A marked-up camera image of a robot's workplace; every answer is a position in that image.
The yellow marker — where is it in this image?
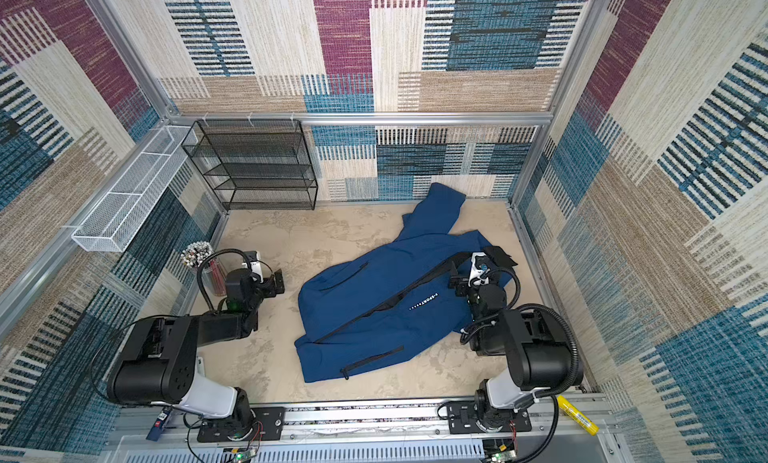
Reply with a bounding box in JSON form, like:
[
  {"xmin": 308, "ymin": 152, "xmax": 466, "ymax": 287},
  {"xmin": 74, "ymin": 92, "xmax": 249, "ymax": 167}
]
[{"xmin": 557, "ymin": 395, "xmax": 599, "ymax": 436}]

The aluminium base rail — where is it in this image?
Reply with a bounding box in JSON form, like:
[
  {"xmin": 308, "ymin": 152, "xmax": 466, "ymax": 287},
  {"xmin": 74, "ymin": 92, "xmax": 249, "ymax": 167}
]
[{"xmin": 99, "ymin": 392, "xmax": 633, "ymax": 462}]

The metal cup of pens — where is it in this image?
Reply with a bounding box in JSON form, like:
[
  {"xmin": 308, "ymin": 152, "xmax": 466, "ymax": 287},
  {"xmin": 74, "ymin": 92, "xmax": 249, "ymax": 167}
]
[{"xmin": 181, "ymin": 241, "xmax": 226, "ymax": 296}]

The blue white glue stick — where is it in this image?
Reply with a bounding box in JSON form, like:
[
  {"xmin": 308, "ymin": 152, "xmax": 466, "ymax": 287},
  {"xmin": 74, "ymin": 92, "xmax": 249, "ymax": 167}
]
[{"xmin": 146, "ymin": 406, "xmax": 173, "ymax": 442}]

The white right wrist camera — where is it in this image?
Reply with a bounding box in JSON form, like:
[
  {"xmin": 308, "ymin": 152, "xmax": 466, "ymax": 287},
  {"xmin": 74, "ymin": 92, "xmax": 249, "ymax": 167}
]
[{"xmin": 469, "ymin": 252, "xmax": 490, "ymax": 285}]

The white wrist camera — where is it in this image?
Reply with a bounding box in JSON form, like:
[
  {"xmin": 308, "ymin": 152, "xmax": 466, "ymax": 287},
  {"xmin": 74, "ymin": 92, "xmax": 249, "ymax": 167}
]
[
  {"xmin": 469, "ymin": 252, "xmax": 490, "ymax": 285},
  {"xmin": 246, "ymin": 252, "xmax": 264, "ymax": 279}
]

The blue zip jacket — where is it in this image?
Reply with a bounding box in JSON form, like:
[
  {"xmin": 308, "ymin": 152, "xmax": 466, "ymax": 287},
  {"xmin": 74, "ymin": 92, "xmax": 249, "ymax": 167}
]
[{"xmin": 295, "ymin": 183, "xmax": 495, "ymax": 383}]

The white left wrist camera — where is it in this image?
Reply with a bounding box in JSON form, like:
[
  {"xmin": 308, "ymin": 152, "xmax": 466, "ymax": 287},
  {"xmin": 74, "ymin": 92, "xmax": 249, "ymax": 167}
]
[{"xmin": 246, "ymin": 252, "xmax": 264, "ymax": 279}]

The white wire mesh basket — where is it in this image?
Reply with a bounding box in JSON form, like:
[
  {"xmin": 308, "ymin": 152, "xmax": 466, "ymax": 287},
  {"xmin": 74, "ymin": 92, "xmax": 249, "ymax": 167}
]
[{"xmin": 72, "ymin": 125, "xmax": 190, "ymax": 253}]

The black wire mesh shelf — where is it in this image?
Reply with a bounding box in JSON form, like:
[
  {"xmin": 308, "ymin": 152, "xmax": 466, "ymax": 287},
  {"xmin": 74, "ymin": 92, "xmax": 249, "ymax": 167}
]
[{"xmin": 181, "ymin": 119, "xmax": 318, "ymax": 211}]

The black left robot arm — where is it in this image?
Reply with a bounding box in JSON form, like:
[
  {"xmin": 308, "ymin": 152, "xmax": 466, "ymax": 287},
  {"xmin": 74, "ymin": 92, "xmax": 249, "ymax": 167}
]
[{"xmin": 106, "ymin": 249, "xmax": 285, "ymax": 442}]

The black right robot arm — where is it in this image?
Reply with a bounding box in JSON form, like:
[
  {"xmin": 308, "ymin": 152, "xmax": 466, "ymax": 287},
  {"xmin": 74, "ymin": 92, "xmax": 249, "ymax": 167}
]
[{"xmin": 449, "ymin": 246, "xmax": 584, "ymax": 432}]

